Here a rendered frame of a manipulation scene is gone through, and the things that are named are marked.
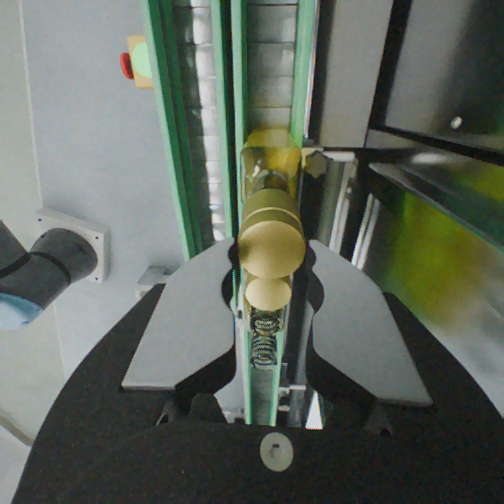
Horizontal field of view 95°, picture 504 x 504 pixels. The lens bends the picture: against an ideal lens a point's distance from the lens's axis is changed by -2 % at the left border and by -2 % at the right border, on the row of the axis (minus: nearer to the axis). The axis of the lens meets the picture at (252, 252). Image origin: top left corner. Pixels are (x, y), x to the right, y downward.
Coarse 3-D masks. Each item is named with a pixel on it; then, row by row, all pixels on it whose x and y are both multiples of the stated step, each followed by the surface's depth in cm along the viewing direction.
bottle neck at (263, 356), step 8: (256, 336) 27; (264, 336) 27; (272, 336) 27; (256, 344) 26; (264, 344) 26; (272, 344) 26; (256, 352) 25; (264, 352) 25; (272, 352) 25; (256, 360) 26; (264, 360) 27; (272, 360) 25; (256, 368) 26; (264, 368) 26; (272, 368) 26
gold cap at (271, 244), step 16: (256, 192) 14; (272, 192) 14; (256, 208) 12; (272, 208) 12; (288, 208) 12; (256, 224) 11; (272, 224) 11; (288, 224) 11; (240, 240) 11; (256, 240) 11; (272, 240) 11; (288, 240) 11; (304, 240) 11; (240, 256) 12; (256, 256) 12; (272, 256) 12; (288, 256) 12; (304, 256) 12; (256, 272) 12; (272, 272) 12; (288, 272) 12
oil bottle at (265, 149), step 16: (256, 128) 35; (272, 128) 35; (256, 144) 22; (272, 144) 22; (288, 144) 22; (240, 160) 21; (256, 160) 20; (272, 160) 20; (288, 160) 20; (240, 176) 21; (256, 176) 20; (288, 176) 20; (240, 192) 22
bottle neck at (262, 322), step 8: (256, 312) 22; (264, 312) 22; (272, 312) 22; (280, 312) 24; (256, 320) 22; (264, 320) 24; (272, 320) 22; (280, 320) 23; (256, 328) 23; (264, 328) 23; (272, 328) 23; (280, 328) 22
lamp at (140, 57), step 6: (138, 48) 35; (144, 48) 35; (138, 54) 35; (144, 54) 35; (138, 60) 35; (144, 60) 35; (138, 66) 36; (144, 66) 36; (144, 72) 36; (150, 72) 36
